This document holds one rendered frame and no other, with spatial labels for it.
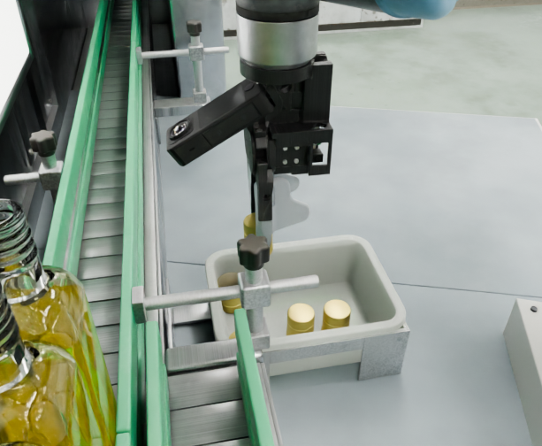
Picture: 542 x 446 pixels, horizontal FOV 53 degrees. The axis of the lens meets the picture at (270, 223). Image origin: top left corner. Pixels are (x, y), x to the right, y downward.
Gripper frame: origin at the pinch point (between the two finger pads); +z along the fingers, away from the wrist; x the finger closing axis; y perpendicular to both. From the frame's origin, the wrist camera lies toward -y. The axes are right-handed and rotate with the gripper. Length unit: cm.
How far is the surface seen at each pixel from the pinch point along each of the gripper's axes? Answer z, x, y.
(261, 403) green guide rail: -4.8, -26.8, -3.6
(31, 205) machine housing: 12.8, 28.3, -33.5
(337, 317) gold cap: 10.4, -6.0, 8.7
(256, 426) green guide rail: -4.7, -28.5, -4.2
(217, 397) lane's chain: 3.8, -19.7, -6.6
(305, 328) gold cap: 11.6, -6.1, 4.8
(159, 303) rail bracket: -4.1, -14.8, -10.9
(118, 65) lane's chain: 4, 66, -20
